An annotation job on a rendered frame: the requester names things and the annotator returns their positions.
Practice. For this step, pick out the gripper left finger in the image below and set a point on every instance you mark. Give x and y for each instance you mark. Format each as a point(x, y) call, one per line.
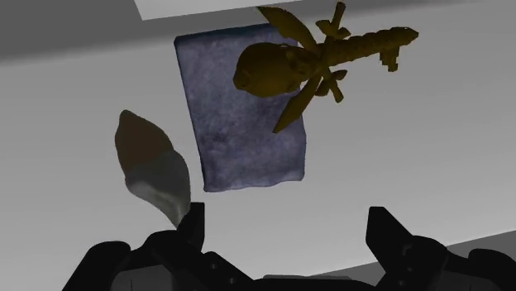
point(177, 250)

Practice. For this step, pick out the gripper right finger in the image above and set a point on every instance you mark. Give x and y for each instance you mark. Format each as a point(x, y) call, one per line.
point(411, 252)

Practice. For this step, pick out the brown and grey pointed object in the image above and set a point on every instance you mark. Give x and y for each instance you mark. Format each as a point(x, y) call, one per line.
point(155, 169)

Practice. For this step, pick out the blue-grey folded towel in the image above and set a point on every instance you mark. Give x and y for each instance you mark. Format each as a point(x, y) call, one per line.
point(246, 129)

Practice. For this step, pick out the olive toy helicopter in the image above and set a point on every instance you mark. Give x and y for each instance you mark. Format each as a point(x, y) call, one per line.
point(278, 68)

